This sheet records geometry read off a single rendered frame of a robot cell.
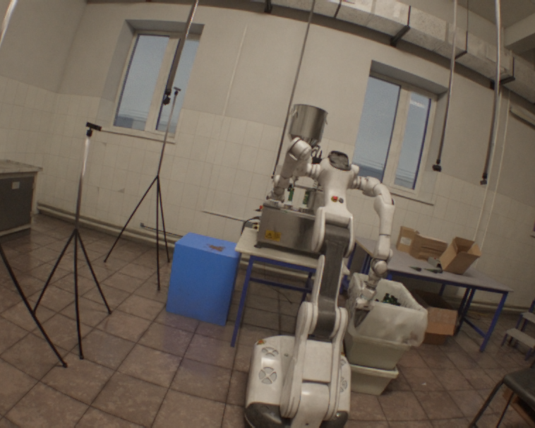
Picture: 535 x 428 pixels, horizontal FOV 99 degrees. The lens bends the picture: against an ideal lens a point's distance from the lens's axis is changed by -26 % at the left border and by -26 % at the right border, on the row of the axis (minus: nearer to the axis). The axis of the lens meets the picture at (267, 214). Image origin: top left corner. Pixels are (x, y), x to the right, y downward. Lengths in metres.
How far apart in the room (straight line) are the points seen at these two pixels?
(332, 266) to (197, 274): 1.21
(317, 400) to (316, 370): 0.14
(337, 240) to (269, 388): 0.82
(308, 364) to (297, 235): 0.99
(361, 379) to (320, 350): 0.70
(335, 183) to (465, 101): 3.30
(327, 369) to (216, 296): 1.24
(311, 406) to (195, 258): 1.43
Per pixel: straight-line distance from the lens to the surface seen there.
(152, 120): 4.51
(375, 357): 2.08
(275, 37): 4.11
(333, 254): 1.55
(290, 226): 2.12
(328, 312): 1.49
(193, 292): 2.47
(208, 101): 3.91
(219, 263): 2.34
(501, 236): 5.18
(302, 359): 1.46
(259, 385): 1.61
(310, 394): 1.45
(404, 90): 4.69
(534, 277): 6.10
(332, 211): 1.64
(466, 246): 3.29
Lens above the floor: 1.29
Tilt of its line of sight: 8 degrees down
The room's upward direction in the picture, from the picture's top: 13 degrees clockwise
